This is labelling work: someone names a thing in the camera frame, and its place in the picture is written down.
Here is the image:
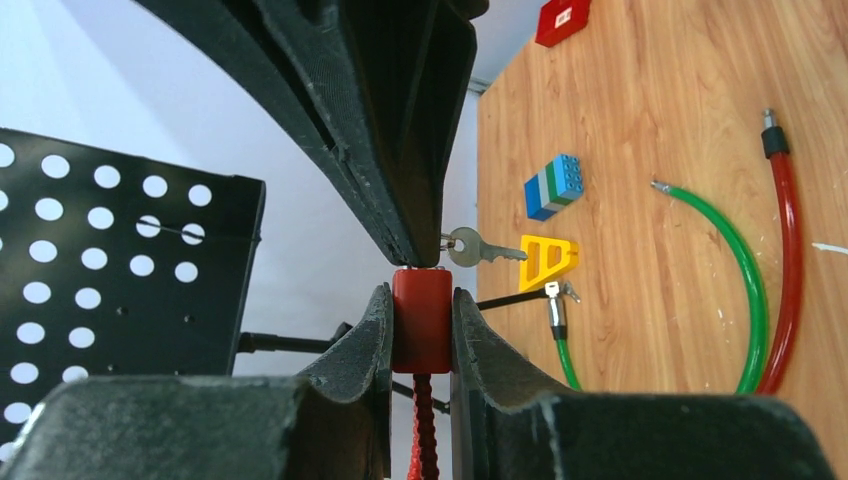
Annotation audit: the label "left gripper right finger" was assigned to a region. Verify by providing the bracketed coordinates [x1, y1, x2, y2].
[451, 289, 834, 479]

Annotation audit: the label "green cable lock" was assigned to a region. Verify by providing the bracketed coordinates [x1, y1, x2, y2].
[555, 181, 770, 394]

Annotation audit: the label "blue green stacked blocks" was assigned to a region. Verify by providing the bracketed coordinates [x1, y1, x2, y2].
[524, 154, 585, 222]

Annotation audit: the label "yellow triangular plastic piece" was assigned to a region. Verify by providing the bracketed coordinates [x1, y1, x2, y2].
[518, 235, 580, 292]

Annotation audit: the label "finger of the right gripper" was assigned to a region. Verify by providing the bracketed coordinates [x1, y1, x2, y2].
[138, 1, 411, 266]
[257, 1, 479, 267]

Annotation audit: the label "thick red cable lock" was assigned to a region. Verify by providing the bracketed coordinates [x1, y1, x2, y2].
[758, 107, 804, 395]

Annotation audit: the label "red padlock with thin cable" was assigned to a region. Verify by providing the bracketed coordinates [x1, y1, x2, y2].
[392, 267, 452, 479]

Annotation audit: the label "black music stand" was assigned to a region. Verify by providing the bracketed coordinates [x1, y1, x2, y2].
[0, 127, 571, 458]

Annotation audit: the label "small key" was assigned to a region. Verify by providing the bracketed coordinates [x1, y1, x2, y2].
[441, 227, 528, 268]

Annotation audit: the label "red window block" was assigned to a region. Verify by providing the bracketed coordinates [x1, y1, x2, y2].
[534, 0, 591, 48]

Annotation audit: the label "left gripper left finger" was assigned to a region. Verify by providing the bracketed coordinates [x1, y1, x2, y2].
[1, 284, 394, 479]

